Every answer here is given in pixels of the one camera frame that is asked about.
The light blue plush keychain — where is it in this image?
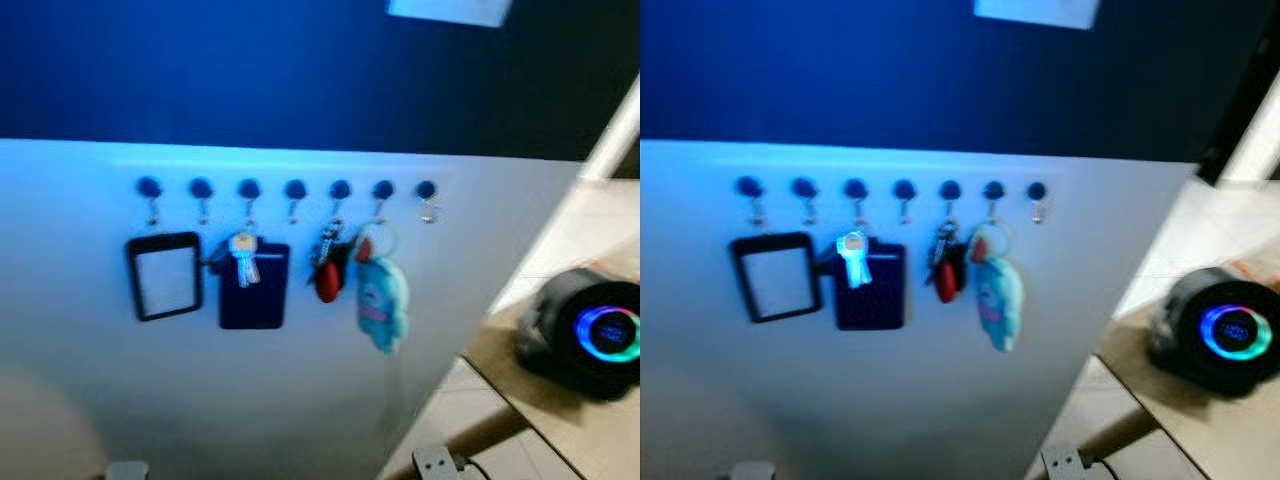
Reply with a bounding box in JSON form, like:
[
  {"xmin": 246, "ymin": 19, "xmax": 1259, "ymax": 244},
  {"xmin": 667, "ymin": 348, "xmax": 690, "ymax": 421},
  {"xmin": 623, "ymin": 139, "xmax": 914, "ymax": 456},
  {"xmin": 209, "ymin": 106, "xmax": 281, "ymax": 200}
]
[
  {"xmin": 354, "ymin": 222, "xmax": 410, "ymax": 354},
  {"xmin": 967, "ymin": 225, "xmax": 1026, "ymax": 353}
]

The black framed clear card holder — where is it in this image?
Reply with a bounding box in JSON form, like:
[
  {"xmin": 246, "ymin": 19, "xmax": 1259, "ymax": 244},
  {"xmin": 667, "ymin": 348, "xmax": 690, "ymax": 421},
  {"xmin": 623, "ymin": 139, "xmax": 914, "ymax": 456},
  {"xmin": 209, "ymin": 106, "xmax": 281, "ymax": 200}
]
[
  {"xmin": 731, "ymin": 233, "xmax": 814, "ymax": 324},
  {"xmin": 126, "ymin": 231, "xmax": 205, "ymax": 323}
]

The dark blue card wallet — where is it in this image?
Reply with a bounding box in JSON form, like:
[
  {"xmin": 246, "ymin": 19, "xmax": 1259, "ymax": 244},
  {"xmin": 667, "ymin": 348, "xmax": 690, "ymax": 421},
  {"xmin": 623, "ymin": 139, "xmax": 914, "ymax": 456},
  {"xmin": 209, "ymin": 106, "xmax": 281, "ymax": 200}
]
[
  {"xmin": 834, "ymin": 240, "xmax": 910, "ymax": 332},
  {"xmin": 218, "ymin": 241, "xmax": 292, "ymax": 331}
]

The wooden table leg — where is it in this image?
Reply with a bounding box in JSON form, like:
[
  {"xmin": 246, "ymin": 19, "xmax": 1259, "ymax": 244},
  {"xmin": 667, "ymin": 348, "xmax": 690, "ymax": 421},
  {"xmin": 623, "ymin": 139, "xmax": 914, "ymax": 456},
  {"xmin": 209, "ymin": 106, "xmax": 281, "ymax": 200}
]
[
  {"xmin": 388, "ymin": 400, "xmax": 533, "ymax": 480},
  {"xmin": 1024, "ymin": 405, "xmax": 1167, "ymax": 480}
]

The white paper sheet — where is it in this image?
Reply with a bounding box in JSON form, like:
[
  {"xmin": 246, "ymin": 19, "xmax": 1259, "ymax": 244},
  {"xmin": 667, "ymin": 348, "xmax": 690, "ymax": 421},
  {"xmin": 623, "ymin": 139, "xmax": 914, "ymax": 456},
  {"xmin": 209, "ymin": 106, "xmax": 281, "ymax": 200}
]
[
  {"xmin": 975, "ymin": 0, "xmax": 1101, "ymax": 30},
  {"xmin": 388, "ymin": 0, "xmax": 513, "ymax": 28}
]

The black and red key fob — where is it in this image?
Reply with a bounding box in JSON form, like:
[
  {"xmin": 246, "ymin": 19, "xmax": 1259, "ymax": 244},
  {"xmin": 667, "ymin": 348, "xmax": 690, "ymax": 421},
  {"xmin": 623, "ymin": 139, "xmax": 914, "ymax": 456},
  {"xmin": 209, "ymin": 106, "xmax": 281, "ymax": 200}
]
[
  {"xmin": 929, "ymin": 222, "xmax": 969, "ymax": 305},
  {"xmin": 311, "ymin": 220, "xmax": 352, "ymax": 304}
]

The dark door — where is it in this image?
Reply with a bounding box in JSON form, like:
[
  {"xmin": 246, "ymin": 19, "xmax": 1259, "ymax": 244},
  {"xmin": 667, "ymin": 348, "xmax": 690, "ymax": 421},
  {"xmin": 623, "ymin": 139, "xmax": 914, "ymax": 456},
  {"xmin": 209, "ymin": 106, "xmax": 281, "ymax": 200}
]
[{"xmin": 1195, "ymin": 10, "xmax": 1280, "ymax": 186}]

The white door frame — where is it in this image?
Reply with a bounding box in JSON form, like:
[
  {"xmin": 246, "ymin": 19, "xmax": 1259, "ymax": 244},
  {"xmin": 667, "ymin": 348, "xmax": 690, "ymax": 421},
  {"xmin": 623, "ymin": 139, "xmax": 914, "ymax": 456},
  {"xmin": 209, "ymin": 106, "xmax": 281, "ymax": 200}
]
[
  {"xmin": 1220, "ymin": 105, "xmax": 1280, "ymax": 182},
  {"xmin": 580, "ymin": 75, "xmax": 641, "ymax": 182}
]

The black round speaker, glowing ring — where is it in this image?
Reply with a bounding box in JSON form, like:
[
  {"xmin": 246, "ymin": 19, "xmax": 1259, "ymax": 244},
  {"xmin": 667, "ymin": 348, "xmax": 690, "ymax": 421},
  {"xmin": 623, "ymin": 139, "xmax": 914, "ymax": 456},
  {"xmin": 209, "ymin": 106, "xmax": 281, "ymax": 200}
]
[
  {"xmin": 1148, "ymin": 267, "xmax": 1280, "ymax": 399},
  {"xmin": 516, "ymin": 268, "xmax": 641, "ymax": 402}
]

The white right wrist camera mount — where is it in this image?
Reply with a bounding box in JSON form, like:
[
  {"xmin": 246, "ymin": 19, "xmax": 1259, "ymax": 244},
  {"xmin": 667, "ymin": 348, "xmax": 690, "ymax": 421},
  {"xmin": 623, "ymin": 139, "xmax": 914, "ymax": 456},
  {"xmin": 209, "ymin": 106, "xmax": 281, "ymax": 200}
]
[
  {"xmin": 413, "ymin": 446, "xmax": 466, "ymax": 480},
  {"xmin": 1040, "ymin": 446, "xmax": 1097, "ymax": 480}
]

